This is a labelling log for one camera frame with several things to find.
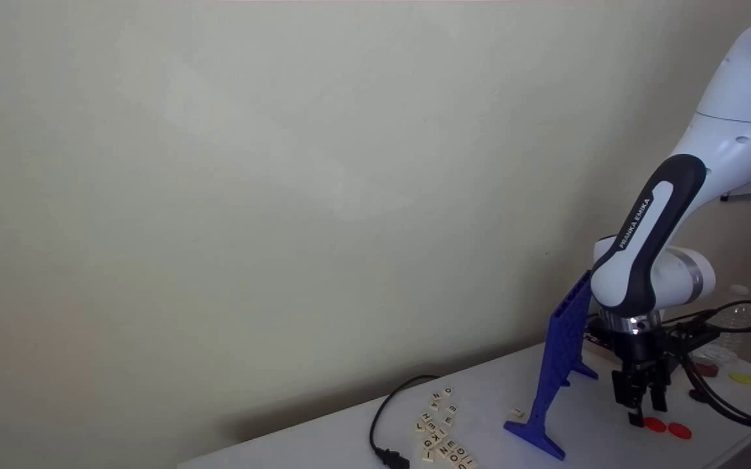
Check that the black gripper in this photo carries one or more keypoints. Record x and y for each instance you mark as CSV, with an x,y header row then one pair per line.
x,y
640,355

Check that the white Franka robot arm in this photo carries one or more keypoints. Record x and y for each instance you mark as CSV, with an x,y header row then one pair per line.
x,y
730,132

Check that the black game disc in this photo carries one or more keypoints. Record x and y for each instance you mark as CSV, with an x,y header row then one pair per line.
x,y
700,397

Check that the brown oval wooden piece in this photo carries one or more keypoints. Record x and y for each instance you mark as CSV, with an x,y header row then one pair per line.
x,y
708,369

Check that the blue connect four grid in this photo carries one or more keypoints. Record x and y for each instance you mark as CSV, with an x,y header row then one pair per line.
x,y
562,347

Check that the yellow game disc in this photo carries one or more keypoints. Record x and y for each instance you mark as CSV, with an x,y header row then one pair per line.
x,y
743,380

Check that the cream letter tile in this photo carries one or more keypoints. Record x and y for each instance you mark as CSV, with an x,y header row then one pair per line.
x,y
448,450
429,429
448,422
433,444
464,459

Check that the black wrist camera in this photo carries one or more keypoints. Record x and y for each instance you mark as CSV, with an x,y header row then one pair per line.
x,y
696,329

